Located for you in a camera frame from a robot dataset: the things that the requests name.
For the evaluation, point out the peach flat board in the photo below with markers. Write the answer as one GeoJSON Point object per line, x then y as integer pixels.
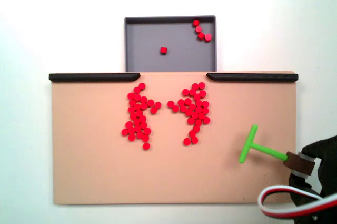
{"type": "Point", "coordinates": [92, 155]}

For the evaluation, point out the black guard strip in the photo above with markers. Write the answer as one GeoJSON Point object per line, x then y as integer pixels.
{"type": "Point", "coordinates": [92, 77]}
{"type": "Point", "coordinates": [252, 77]}

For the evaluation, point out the grey tray container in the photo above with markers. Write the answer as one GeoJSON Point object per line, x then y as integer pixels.
{"type": "Point", "coordinates": [147, 37]}

